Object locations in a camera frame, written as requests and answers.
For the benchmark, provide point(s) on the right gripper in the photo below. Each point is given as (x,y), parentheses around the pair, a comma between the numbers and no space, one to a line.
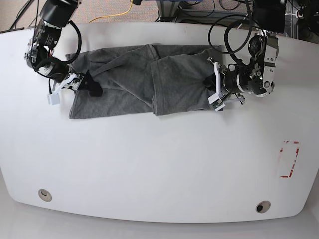
(81,82)

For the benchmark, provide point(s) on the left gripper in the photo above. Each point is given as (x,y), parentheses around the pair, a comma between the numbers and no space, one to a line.
(223,82)

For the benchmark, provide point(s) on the grey t-shirt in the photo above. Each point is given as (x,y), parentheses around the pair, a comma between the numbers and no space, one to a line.
(156,78)

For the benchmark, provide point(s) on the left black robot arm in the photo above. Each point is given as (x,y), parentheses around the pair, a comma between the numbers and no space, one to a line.
(254,61)

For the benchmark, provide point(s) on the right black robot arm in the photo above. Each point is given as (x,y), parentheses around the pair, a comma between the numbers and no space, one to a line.
(54,16)

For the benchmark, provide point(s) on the red tape rectangle marking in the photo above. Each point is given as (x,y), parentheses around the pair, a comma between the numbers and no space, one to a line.
(288,157)

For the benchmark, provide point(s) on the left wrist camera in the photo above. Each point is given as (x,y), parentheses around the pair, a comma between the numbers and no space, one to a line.
(216,102)

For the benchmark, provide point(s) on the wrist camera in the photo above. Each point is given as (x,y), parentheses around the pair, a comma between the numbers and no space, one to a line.
(53,99)
(216,102)

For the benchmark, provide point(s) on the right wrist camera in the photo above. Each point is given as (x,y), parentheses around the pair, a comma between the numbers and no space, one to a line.
(53,99)

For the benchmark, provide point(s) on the aluminium frame stand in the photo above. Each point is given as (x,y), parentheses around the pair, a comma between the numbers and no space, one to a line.
(211,15)

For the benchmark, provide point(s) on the left table cable grommet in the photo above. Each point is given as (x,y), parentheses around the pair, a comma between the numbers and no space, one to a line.
(44,195)

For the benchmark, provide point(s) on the table cable grommet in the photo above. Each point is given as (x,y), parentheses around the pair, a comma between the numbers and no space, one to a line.
(44,195)
(263,207)

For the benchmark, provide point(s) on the right table cable grommet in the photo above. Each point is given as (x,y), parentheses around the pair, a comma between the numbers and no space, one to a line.
(263,207)

